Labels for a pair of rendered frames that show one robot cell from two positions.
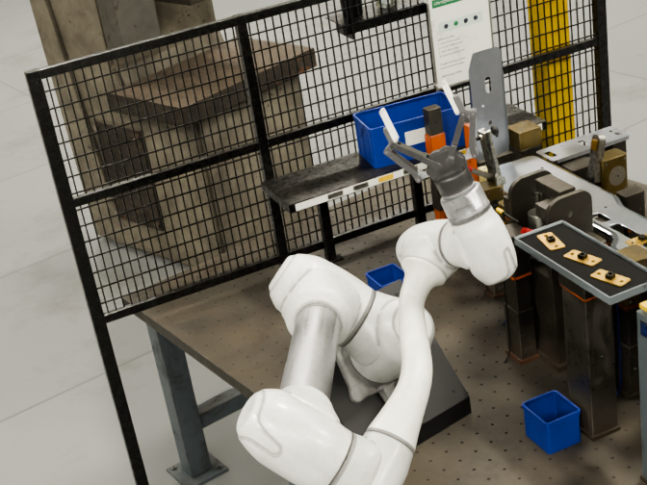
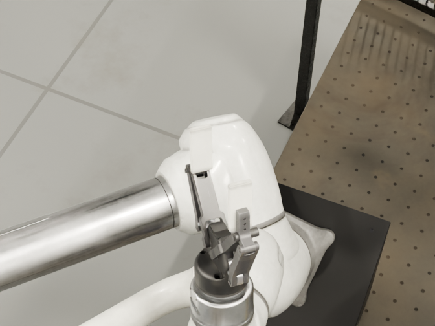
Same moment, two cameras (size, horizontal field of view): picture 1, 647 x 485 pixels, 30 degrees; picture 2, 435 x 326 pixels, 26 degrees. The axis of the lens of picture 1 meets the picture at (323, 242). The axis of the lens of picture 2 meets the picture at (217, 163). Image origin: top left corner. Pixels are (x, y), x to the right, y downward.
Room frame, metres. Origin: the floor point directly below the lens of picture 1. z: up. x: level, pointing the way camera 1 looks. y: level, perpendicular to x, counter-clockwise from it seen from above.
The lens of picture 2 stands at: (1.87, -0.78, 2.63)
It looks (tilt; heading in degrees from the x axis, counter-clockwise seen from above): 56 degrees down; 56
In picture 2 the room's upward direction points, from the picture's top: straight up
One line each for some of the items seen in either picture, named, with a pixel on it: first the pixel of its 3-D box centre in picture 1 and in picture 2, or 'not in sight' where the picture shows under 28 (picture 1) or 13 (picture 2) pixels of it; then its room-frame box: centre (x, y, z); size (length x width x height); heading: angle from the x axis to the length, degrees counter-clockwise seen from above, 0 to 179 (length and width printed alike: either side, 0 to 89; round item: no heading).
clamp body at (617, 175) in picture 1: (615, 208); not in sight; (3.17, -0.87, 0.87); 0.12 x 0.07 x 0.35; 111
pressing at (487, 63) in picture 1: (488, 104); not in sight; (3.40, -0.56, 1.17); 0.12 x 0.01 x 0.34; 111
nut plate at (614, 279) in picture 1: (609, 276); not in sight; (2.27, -0.60, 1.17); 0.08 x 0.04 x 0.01; 37
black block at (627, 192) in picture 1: (635, 236); not in sight; (3.03, -0.88, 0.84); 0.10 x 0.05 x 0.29; 111
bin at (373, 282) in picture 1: (389, 288); not in sight; (3.14, -0.17, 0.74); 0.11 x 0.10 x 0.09; 21
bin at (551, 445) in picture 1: (552, 421); not in sight; (2.36, -0.47, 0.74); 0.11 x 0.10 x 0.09; 21
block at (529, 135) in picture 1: (527, 179); not in sight; (3.45, -0.66, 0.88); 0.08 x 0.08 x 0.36; 21
